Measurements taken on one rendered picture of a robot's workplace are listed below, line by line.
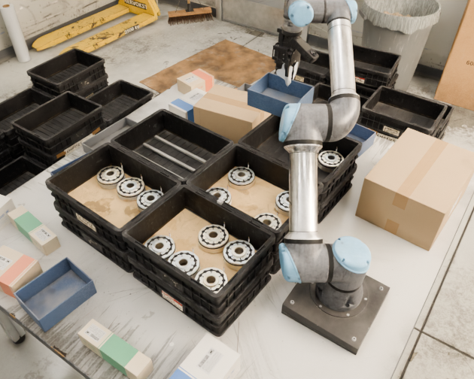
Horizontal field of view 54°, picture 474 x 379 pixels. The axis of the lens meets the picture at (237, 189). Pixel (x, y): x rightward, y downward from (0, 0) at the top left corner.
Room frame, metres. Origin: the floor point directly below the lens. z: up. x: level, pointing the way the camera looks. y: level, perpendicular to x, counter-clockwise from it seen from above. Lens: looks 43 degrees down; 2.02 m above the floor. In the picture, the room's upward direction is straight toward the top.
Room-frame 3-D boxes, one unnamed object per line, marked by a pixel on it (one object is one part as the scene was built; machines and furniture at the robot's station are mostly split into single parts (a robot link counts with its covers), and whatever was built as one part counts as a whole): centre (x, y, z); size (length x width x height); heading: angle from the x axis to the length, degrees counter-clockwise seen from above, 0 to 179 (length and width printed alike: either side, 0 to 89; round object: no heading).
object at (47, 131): (2.14, 0.99, 0.37); 0.40 x 0.30 x 0.45; 146
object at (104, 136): (1.71, 0.54, 0.73); 0.27 x 0.20 x 0.05; 142
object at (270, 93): (1.50, -0.16, 1.10); 0.20 x 0.15 x 0.07; 56
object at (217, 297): (0.96, 0.12, 0.92); 0.40 x 0.30 x 0.02; 52
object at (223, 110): (1.84, 0.02, 0.78); 0.30 x 0.22 x 0.16; 64
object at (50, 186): (1.21, 0.44, 0.92); 0.40 x 0.30 x 0.02; 52
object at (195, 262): (0.90, 0.17, 0.86); 0.10 x 0.10 x 0.01
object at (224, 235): (1.02, 0.08, 0.86); 0.10 x 0.10 x 0.01
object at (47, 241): (1.16, 0.76, 0.73); 0.24 x 0.06 x 0.06; 49
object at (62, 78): (2.69, 1.09, 0.37); 0.40 x 0.30 x 0.45; 146
